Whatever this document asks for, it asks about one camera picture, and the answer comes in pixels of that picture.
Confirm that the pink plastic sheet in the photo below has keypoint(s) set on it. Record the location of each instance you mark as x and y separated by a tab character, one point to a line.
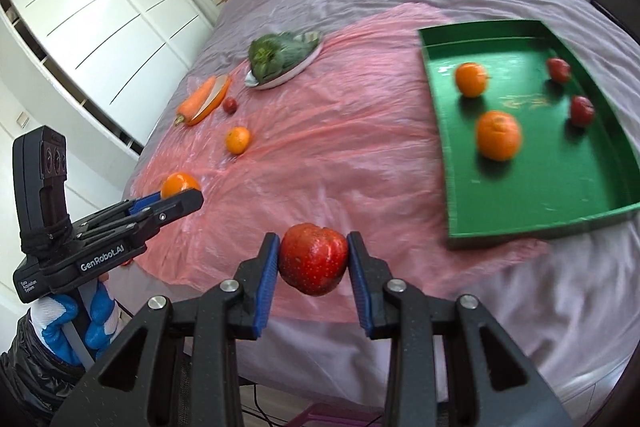
350	157

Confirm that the wall light switch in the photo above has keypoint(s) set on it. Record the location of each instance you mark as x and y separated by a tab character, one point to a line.
21	120

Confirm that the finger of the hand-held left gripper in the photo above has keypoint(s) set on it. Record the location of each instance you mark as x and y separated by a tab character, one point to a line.
145	205
177	204

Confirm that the orange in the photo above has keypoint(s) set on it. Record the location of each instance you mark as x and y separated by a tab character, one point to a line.
498	135
179	183
471	79
238	140

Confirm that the person's left hand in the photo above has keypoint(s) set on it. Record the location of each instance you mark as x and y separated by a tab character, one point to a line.
97	322

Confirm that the small red object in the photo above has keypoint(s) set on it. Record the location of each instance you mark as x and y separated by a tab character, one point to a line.
127	263

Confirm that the green rectangular tray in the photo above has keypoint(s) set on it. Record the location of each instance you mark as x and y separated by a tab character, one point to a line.
540	177

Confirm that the green leafy vegetable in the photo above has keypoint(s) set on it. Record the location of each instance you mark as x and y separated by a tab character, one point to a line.
272	54

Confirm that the small red fruit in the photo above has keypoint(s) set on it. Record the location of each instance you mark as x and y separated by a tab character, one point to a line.
230	105

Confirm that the orange oval plate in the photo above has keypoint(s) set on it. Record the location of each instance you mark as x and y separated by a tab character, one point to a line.
221	94

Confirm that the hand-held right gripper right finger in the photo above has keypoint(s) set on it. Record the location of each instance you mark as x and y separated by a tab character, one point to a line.
361	287

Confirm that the carrot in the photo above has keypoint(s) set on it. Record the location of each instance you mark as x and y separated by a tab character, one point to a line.
197	99

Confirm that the dark mesh cloth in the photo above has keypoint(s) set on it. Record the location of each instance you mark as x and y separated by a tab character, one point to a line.
184	387

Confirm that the white round plate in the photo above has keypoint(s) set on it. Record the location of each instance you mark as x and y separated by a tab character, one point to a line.
287	75

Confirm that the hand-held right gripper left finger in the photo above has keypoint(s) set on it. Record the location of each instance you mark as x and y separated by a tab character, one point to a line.
267	287

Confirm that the white sliding wardrobe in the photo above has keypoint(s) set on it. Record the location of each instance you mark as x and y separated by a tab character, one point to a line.
100	22

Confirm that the pink plastic object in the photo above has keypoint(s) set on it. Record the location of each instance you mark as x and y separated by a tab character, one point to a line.
340	418

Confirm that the person's left forearm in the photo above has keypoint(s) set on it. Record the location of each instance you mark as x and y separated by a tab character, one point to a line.
25	367

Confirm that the red apple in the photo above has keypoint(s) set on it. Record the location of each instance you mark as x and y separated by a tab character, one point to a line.
312	264
581	111
558	70

